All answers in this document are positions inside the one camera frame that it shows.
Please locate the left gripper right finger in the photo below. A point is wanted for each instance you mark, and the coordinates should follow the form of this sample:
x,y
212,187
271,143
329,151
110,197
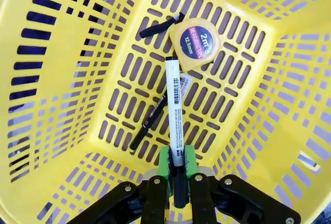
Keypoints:
x,y
204,198

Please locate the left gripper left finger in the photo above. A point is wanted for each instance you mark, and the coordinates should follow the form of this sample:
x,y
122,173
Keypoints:
x,y
155,198

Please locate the black highlighter pen yellow tip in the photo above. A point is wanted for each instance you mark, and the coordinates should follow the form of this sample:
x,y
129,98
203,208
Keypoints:
x,y
147,125

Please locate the white marker black cap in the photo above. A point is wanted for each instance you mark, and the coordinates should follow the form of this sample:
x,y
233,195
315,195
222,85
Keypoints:
x,y
173,99

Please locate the yellow tape measure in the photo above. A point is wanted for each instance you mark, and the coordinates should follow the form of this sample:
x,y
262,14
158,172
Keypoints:
x,y
199,43

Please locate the yellow plastic shopping basket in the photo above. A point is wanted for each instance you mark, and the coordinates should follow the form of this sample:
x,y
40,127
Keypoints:
x,y
64,92

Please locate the white barcode sticker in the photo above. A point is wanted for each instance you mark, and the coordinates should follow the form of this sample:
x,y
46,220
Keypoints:
x,y
186,84

